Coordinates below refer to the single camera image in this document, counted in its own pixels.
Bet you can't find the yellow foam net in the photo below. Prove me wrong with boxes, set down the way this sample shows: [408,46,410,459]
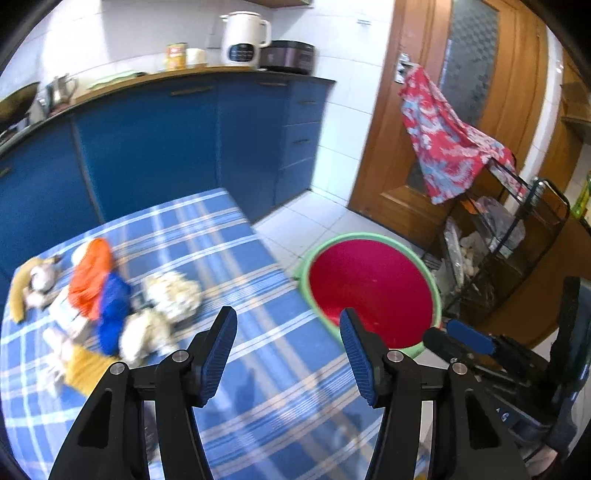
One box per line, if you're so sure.
[64,345,119,397]

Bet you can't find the white paper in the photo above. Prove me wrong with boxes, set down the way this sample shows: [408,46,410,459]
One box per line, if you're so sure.
[118,308,178,368]
[141,271,204,324]

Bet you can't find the white paper box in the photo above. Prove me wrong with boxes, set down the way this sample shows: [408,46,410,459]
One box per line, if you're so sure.
[48,286,92,343]

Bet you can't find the blue knitted cloth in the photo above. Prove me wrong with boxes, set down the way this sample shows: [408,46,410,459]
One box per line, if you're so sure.
[97,271,131,356]

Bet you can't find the orange mesh net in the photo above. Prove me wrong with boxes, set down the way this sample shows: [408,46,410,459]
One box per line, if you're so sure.
[68,238,113,321]

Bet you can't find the blue kitchen cabinets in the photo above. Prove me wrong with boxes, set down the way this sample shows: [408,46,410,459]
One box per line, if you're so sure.
[1,72,332,283]

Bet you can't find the red bucket green rim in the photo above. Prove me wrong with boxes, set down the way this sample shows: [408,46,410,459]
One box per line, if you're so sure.
[294,232,442,358]

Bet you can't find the blue plaid tablecloth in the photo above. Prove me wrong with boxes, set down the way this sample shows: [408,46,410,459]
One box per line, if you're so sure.
[1,189,382,479]

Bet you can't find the ginger root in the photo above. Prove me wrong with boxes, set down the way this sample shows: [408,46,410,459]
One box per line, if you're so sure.
[23,262,58,310]

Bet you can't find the yellow banana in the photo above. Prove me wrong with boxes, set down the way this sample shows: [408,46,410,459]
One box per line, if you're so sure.
[8,255,62,323]

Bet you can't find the red floral cloth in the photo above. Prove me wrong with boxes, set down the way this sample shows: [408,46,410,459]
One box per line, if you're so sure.
[400,65,526,205]

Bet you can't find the wooden door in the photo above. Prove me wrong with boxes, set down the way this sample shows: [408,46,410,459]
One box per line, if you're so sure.
[349,1,548,247]

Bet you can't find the dark rice cooker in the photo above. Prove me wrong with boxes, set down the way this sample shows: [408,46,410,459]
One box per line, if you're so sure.
[259,40,315,75]

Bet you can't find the steel teapot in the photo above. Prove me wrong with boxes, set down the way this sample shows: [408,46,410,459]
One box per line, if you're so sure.
[46,75,79,109]

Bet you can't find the white electric kettle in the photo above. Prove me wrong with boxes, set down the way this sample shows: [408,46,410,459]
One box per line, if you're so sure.
[221,11,271,69]

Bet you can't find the yellow labelled jar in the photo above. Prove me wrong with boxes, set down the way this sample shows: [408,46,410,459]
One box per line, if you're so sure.
[165,42,187,71]

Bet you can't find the black wire rack cart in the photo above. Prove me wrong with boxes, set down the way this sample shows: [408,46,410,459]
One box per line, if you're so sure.
[422,160,570,326]

